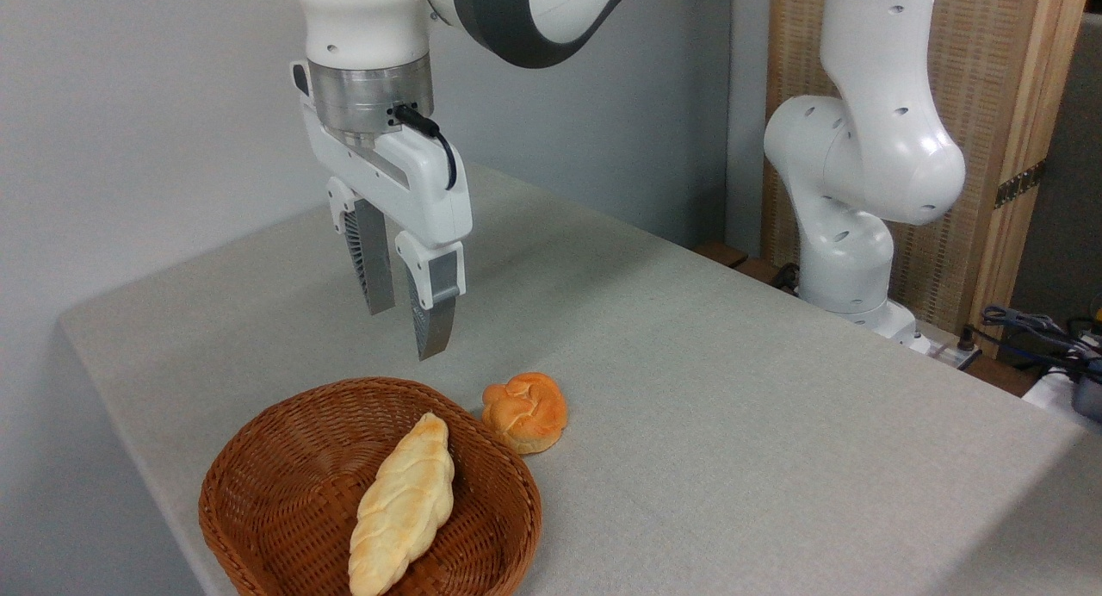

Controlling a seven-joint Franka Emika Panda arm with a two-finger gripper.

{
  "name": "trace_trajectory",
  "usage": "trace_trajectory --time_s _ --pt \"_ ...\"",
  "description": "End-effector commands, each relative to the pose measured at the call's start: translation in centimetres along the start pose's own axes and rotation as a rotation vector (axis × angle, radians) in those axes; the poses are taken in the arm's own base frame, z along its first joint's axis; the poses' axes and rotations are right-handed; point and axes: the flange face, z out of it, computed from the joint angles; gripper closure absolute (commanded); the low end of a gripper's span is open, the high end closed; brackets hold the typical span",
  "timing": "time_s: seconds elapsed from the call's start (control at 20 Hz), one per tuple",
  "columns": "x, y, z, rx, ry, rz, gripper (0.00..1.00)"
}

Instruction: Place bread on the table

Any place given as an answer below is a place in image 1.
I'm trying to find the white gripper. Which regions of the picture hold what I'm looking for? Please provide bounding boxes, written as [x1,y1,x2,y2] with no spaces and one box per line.
[291,60,474,362]

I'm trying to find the long braided bread loaf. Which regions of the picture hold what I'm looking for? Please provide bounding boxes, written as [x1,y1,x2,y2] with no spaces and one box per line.
[348,412,455,596]

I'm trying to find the round knotted bread roll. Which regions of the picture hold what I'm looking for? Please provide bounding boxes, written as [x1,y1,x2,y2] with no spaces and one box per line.
[481,372,569,455]

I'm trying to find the brown wicker basket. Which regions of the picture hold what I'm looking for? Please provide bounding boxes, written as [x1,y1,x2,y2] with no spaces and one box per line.
[198,377,543,596]

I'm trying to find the brown wooden block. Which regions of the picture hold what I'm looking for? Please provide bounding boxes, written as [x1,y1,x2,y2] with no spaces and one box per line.
[692,240,750,270]

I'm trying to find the grey tablecloth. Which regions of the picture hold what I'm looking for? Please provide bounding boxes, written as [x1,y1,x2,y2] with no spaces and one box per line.
[59,161,1102,596]

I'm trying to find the woven wooden folding screen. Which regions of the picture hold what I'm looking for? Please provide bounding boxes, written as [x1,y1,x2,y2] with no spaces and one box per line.
[762,0,1093,360]

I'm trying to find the metal screen hinge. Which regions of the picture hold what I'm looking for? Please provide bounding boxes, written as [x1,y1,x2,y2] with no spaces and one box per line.
[994,159,1048,209]

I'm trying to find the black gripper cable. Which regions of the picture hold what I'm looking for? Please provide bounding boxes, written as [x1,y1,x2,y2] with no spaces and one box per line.
[392,104,458,191]

